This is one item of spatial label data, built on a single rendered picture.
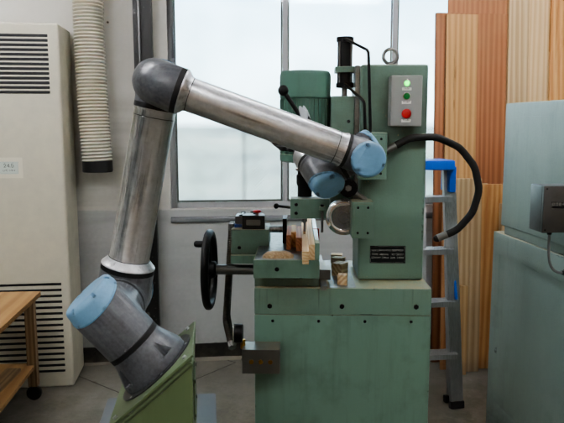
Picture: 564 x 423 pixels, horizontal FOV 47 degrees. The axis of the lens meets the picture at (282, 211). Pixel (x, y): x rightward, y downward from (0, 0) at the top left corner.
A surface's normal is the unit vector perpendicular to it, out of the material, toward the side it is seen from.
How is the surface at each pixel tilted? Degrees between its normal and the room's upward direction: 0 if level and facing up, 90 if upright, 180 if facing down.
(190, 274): 90
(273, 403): 90
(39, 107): 90
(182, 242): 90
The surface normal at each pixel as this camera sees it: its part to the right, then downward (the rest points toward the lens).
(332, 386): -0.03, 0.14
